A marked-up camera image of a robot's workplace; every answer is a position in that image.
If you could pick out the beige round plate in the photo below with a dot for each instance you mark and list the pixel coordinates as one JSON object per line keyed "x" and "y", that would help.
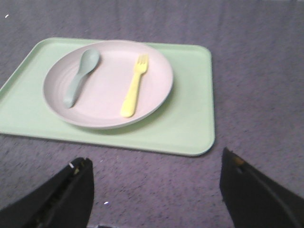
{"x": 106, "y": 87}

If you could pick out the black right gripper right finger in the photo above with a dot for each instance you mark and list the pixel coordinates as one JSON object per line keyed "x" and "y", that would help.
{"x": 254, "y": 200}

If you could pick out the teal green plastic spoon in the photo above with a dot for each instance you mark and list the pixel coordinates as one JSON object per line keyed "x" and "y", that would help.
{"x": 88, "y": 62}

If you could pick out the light green rectangular tray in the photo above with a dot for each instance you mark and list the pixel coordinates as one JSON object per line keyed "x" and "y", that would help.
{"x": 183, "y": 125}

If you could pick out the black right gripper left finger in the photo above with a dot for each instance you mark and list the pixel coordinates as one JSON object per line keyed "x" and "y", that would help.
{"x": 64, "y": 201}

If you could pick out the yellow plastic fork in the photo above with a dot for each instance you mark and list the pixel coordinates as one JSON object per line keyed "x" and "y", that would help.
{"x": 130, "y": 102}

